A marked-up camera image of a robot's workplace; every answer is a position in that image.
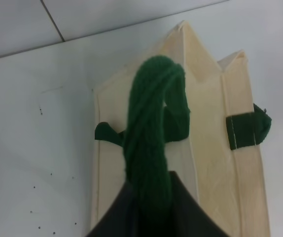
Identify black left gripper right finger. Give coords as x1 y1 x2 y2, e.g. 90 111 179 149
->
170 171 228 237

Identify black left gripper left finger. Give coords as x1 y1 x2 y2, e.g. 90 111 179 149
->
88 182 138 237

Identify white linen bag green handles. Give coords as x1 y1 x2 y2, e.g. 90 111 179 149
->
94 22 270 237

